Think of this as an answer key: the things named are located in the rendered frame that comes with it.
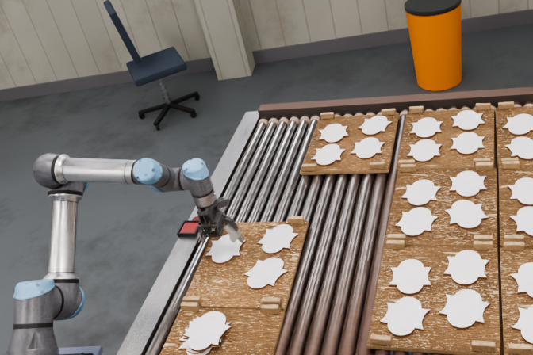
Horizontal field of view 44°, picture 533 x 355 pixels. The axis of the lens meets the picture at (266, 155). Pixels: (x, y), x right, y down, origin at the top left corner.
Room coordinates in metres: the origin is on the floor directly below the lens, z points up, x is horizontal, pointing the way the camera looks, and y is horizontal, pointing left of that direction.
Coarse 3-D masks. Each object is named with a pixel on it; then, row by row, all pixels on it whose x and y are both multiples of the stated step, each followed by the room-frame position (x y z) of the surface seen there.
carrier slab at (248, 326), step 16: (176, 320) 1.53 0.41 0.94; (192, 320) 1.51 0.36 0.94; (240, 320) 1.46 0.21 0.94; (256, 320) 1.44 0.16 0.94; (272, 320) 1.42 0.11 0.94; (176, 336) 1.46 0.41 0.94; (224, 336) 1.41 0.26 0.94; (240, 336) 1.39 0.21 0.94; (256, 336) 1.38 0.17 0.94; (272, 336) 1.36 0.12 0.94; (176, 352) 1.40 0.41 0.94; (224, 352) 1.35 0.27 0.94; (240, 352) 1.33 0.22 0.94; (256, 352) 1.32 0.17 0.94; (272, 352) 1.30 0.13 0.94
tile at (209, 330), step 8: (216, 312) 1.48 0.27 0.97; (200, 320) 1.47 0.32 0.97; (208, 320) 1.46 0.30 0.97; (216, 320) 1.45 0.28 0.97; (224, 320) 1.44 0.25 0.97; (192, 328) 1.44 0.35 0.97; (200, 328) 1.43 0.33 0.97; (208, 328) 1.43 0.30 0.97; (216, 328) 1.42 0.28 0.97; (224, 328) 1.41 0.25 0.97; (184, 336) 1.43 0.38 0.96; (192, 336) 1.41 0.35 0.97; (200, 336) 1.40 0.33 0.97; (208, 336) 1.40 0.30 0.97; (216, 336) 1.39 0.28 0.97; (192, 344) 1.38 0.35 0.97; (200, 344) 1.37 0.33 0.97; (208, 344) 1.36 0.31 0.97; (216, 344) 1.36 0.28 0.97
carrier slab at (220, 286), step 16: (240, 224) 1.92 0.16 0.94; (256, 224) 1.90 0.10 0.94; (272, 224) 1.87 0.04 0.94; (288, 224) 1.85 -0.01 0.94; (304, 224) 1.83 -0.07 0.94; (256, 240) 1.81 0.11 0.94; (304, 240) 1.76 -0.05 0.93; (240, 256) 1.75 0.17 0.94; (256, 256) 1.73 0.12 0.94; (272, 256) 1.71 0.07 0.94; (288, 256) 1.69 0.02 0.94; (208, 272) 1.71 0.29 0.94; (224, 272) 1.69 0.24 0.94; (240, 272) 1.67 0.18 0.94; (288, 272) 1.61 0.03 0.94; (192, 288) 1.65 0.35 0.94; (208, 288) 1.63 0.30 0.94; (224, 288) 1.61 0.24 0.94; (240, 288) 1.59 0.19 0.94; (272, 288) 1.56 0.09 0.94; (288, 288) 1.54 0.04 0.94; (208, 304) 1.56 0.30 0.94; (224, 304) 1.54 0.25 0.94; (240, 304) 1.52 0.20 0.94; (256, 304) 1.51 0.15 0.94
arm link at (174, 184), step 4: (168, 168) 1.77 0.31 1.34; (172, 168) 1.82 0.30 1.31; (176, 168) 1.81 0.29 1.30; (180, 168) 1.81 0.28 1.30; (172, 172) 1.78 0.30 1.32; (176, 172) 1.79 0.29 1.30; (172, 176) 1.76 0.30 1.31; (176, 176) 1.78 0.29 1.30; (172, 180) 1.76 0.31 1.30; (176, 180) 1.77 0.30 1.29; (168, 184) 1.75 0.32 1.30; (172, 184) 1.76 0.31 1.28; (176, 184) 1.77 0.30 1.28; (180, 184) 1.76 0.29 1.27; (152, 188) 1.80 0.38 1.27; (156, 188) 1.79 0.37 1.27; (160, 188) 1.75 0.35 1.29; (164, 188) 1.75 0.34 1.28; (168, 188) 1.76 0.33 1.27; (172, 188) 1.77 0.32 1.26; (176, 188) 1.77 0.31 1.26; (180, 188) 1.77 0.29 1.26; (164, 192) 1.80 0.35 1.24
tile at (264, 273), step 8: (256, 264) 1.68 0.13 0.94; (264, 264) 1.67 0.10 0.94; (272, 264) 1.66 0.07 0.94; (280, 264) 1.65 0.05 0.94; (248, 272) 1.65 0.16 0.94; (256, 272) 1.64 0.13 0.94; (264, 272) 1.63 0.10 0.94; (272, 272) 1.62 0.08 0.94; (280, 272) 1.61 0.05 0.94; (248, 280) 1.61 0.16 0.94; (256, 280) 1.60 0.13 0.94; (264, 280) 1.59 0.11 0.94; (272, 280) 1.59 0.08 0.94; (256, 288) 1.57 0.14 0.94
